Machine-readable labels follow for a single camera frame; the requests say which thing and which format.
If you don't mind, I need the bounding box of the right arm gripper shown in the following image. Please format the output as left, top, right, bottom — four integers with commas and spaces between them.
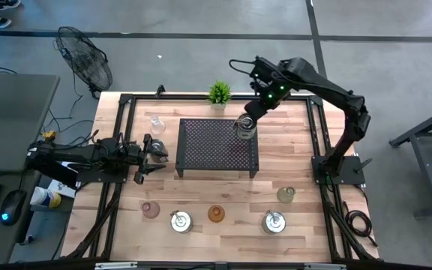
233, 97, 278, 134

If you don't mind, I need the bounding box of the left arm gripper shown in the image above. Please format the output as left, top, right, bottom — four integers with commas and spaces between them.
127, 133, 167, 185

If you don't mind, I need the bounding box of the silver tin candle with tag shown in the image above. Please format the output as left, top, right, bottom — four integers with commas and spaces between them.
261, 209, 287, 236
232, 112, 258, 141
148, 138, 170, 163
169, 209, 194, 234

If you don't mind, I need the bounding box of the clear glass candle holder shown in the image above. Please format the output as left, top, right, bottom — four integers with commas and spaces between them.
149, 115, 167, 136

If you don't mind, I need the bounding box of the pink glass candle holder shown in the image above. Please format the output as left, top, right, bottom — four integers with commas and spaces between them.
141, 200, 161, 220

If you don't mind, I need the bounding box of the amber glass candle holder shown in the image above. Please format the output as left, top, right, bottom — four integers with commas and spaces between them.
207, 204, 226, 224

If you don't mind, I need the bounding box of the green glass candle holder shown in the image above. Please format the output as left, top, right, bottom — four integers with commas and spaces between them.
276, 186, 297, 205

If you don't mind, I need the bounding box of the small green potted plant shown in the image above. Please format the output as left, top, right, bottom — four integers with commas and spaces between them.
207, 80, 233, 111

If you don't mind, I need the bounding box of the black perforated metal shelf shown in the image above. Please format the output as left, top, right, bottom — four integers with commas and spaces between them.
175, 118, 260, 179

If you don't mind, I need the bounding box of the white paper box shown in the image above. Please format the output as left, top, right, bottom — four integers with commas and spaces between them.
46, 178, 77, 199

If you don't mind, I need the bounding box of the white wipes canister yellow lid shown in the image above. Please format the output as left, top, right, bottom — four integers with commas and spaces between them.
29, 186, 62, 210

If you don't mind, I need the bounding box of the black floor fan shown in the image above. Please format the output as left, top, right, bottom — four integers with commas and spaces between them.
53, 25, 114, 99

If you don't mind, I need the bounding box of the black computer mouse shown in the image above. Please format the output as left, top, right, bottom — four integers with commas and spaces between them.
0, 189, 28, 227

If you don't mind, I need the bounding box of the grey side table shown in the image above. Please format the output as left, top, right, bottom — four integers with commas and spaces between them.
0, 73, 62, 173

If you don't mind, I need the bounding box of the black aluminium table frame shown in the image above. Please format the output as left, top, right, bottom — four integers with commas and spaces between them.
64, 92, 380, 263

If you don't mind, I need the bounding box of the silver metal bracket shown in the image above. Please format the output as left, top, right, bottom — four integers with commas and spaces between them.
304, 263, 347, 270
94, 262, 138, 270

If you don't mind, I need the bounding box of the coiled black cable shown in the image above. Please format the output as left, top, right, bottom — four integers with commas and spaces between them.
343, 200, 379, 248

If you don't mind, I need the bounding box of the grey metal table frame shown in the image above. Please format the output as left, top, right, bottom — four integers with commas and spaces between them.
388, 103, 432, 218

